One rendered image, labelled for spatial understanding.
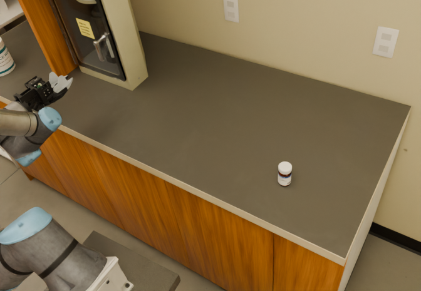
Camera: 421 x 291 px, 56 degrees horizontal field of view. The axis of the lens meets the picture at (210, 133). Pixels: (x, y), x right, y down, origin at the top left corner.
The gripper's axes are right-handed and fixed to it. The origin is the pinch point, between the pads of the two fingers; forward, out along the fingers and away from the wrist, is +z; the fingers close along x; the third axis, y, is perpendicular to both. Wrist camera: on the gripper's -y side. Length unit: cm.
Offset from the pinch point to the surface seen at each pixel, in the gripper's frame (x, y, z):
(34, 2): 31.9, 16.0, 18.5
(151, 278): -66, -20, -38
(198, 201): -56, -33, -4
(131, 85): -5.2, -17.5, 23.6
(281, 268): -89, -52, -4
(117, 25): -5.2, 10.0, 25.4
